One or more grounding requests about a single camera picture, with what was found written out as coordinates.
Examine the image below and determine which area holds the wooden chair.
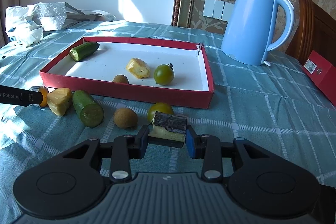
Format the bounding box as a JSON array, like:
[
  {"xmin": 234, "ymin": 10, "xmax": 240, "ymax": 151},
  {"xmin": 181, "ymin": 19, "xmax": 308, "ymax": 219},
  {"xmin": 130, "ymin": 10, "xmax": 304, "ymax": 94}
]
[{"xmin": 285, "ymin": 0, "xmax": 336, "ymax": 65}]

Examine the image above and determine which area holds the grey patterned gift bag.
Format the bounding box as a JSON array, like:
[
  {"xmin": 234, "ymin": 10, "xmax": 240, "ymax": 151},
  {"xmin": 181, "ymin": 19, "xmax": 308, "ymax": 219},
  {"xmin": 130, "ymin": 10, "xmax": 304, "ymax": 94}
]
[{"xmin": 32, "ymin": 2, "xmax": 116, "ymax": 31}]

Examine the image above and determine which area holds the green tomato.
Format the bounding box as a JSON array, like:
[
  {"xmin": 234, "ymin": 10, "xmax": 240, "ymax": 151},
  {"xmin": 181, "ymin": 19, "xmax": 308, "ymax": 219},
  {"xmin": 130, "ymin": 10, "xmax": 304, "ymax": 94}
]
[
  {"xmin": 154, "ymin": 63, "xmax": 174, "ymax": 85},
  {"xmin": 147, "ymin": 102, "xmax": 174, "ymax": 122}
]

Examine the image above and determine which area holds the teal plaid bedspread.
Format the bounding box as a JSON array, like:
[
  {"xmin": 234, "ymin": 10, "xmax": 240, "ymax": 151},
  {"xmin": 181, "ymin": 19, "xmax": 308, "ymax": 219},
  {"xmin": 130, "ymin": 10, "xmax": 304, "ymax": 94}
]
[{"xmin": 1, "ymin": 21, "xmax": 335, "ymax": 223}]

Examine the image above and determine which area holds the red cardboard box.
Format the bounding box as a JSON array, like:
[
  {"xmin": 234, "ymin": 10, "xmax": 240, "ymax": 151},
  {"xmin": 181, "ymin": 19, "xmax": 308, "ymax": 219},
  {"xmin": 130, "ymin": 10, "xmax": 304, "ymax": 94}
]
[{"xmin": 303, "ymin": 51, "xmax": 336, "ymax": 106}]

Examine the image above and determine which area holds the red shallow cardboard tray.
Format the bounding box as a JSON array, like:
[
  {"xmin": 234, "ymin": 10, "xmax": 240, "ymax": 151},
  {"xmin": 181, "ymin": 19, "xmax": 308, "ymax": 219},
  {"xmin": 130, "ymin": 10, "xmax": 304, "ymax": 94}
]
[{"xmin": 40, "ymin": 36, "xmax": 214, "ymax": 109}]

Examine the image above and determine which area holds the cucumber half in tray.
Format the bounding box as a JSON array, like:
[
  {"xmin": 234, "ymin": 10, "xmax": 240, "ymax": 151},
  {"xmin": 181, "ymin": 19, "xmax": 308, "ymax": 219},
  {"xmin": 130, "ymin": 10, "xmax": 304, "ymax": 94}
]
[{"xmin": 69, "ymin": 42, "xmax": 100, "ymax": 62}]

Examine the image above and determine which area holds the large yellow jackfruit piece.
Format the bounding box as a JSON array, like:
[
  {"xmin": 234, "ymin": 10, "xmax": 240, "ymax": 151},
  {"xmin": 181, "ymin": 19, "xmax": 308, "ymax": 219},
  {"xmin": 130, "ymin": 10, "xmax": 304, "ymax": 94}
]
[{"xmin": 47, "ymin": 88, "xmax": 72, "ymax": 116}]

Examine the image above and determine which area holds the grey yellow layered block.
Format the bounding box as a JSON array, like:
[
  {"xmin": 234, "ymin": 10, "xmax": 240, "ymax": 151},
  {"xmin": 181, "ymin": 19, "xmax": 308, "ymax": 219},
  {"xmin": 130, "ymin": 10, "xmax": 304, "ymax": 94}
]
[{"xmin": 148, "ymin": 111, "xmax": 187, "ymax": 148}]

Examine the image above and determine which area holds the blue electric kettle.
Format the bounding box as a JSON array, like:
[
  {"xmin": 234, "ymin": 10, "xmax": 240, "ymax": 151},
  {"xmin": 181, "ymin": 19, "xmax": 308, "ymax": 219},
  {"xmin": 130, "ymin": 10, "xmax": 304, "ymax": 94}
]
[{"xmin": 221, "ymin": 0, "xmax": 294, "ymax": 66}]

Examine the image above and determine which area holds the blue white tissue pack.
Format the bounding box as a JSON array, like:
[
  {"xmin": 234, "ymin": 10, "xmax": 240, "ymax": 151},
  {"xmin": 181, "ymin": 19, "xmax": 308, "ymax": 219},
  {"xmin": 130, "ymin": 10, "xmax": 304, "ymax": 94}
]
[{"xmin": 6, "ymin": 27, "xmax": 22, "ymax": 46}]

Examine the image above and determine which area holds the white wall switch panel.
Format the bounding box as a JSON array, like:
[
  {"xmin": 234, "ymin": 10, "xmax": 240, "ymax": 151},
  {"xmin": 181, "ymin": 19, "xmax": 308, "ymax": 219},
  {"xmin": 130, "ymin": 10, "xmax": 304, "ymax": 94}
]
[{"xmin": 203, "ymin": 0, "xmax": 234, "ymax": 22}]

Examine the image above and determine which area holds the grey orange cylinder piece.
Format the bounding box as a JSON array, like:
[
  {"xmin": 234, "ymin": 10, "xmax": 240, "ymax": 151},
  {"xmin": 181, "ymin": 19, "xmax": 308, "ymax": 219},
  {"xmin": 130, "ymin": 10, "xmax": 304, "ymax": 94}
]
[{"xmin": 29, "ymin": 86, "xmax": 49, "ymax": 108}]

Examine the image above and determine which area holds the crumpled white plastic bag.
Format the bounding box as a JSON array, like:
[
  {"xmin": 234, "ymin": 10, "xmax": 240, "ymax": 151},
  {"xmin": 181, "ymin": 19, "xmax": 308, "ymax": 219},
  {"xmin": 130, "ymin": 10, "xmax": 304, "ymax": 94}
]
[{"xmin": 5, "ymin": 4, "xmax": 43, "ymax": 47}]

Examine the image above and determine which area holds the large cucumber half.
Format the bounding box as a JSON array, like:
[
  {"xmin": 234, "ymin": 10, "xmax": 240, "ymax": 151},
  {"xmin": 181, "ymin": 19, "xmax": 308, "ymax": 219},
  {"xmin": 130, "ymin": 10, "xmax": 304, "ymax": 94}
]
[{"xmin": 72, "ymin": 90, "xmax": 104, "ymax": 128}]

